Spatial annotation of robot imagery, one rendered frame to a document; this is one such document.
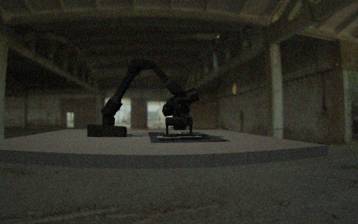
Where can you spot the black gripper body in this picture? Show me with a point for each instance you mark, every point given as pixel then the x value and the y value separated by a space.
pixel 181 102

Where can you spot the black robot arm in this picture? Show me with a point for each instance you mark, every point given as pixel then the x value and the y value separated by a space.
pixel 113 105

